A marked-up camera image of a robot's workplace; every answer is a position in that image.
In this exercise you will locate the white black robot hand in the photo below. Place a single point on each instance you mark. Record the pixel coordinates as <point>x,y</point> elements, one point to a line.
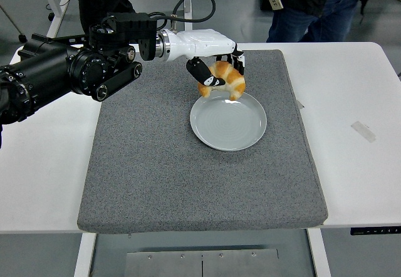
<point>200,43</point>

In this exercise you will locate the golden croissant bread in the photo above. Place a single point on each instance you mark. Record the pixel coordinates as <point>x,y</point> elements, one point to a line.
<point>233,82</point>

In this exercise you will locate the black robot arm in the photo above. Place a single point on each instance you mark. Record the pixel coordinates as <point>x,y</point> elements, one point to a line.
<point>47,70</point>

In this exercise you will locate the light grey round plate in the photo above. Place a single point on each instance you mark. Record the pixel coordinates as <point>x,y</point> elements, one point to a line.
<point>228,126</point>

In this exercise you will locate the grey metal plate with screws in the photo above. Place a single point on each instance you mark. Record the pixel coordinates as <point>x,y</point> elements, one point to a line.
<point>163,264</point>

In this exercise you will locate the white desk leg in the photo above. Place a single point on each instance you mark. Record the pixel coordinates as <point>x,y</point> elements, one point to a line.
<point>188,10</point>
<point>59,10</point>

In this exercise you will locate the person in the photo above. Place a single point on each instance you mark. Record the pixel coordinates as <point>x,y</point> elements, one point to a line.
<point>100,1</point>
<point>300,23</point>

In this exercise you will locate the small grey mat tag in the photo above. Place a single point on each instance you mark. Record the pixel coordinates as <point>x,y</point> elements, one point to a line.
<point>300,105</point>

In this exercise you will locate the grey felt mat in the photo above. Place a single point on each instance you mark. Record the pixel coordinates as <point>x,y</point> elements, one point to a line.
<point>188,180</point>

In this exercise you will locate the grey rod with caster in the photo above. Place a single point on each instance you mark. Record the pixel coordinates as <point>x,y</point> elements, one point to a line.
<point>22,38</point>

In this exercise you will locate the clear tape strip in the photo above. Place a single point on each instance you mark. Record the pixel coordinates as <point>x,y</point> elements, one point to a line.
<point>363,132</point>

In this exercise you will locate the white table leg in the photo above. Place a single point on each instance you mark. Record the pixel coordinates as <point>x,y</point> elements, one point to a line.
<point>319,252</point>
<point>84,255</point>

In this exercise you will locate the black table control panel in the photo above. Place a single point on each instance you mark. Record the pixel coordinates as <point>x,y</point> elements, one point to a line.
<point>376,231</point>

